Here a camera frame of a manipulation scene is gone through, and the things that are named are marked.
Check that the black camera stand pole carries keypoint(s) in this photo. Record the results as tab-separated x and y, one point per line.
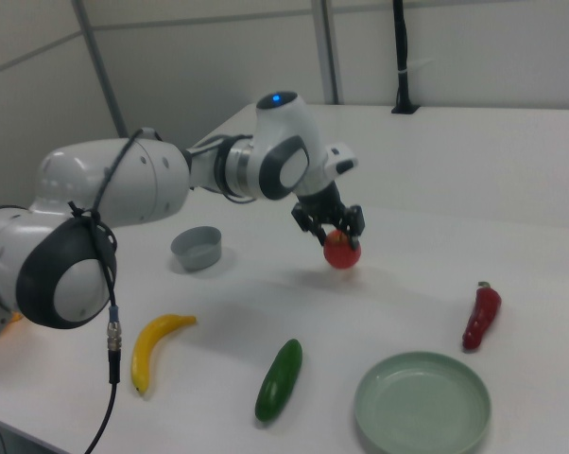
402	57

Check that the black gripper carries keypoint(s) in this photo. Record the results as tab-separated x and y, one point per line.
320	208

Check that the red apple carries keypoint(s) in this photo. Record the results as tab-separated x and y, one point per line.
341	255

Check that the pale green plate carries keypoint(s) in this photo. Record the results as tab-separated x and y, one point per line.
421	406

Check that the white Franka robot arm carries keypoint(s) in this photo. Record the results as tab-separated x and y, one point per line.
124	179

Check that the small grey bowl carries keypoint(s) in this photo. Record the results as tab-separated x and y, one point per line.
199	257

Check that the green cucumber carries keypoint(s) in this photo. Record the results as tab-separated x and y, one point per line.
280	380

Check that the yellow banana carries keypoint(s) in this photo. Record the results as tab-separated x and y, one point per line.
145	345

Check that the red chili pepper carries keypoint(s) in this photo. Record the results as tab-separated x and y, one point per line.
480	314

